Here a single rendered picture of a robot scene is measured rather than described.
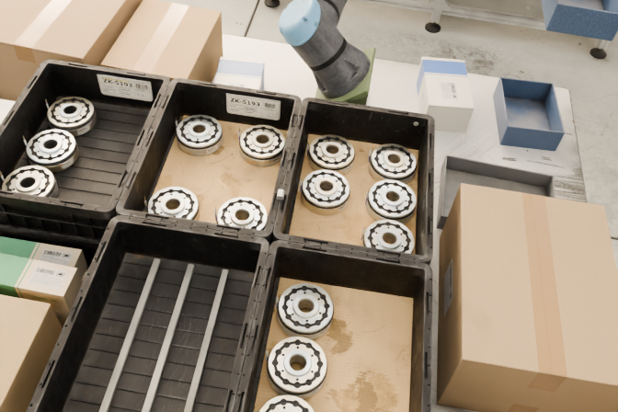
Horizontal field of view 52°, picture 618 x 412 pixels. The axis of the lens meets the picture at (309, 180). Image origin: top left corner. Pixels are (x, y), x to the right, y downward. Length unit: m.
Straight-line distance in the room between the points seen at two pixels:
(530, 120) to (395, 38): 1.49
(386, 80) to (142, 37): 0.69
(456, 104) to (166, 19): 0.80
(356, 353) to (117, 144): 0.71
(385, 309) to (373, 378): 0.14
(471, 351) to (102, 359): 0.64
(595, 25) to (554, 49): 1.90
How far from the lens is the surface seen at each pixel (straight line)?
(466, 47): 3.30
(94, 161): 1.48
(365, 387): 1.16
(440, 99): 1.72
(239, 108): 1.48
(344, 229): 1.33
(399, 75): 1.91
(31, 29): 1.75
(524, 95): 1.93
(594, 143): 3.02
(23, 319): 1.19
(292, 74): 1.86
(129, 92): 1.55
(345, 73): 1.61
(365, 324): 1.22
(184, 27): 1.76
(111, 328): 1.23
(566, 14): 1.55
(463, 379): 1.21
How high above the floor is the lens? 1.89
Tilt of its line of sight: 49 degrees down
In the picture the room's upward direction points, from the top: 6 degrees clockwise
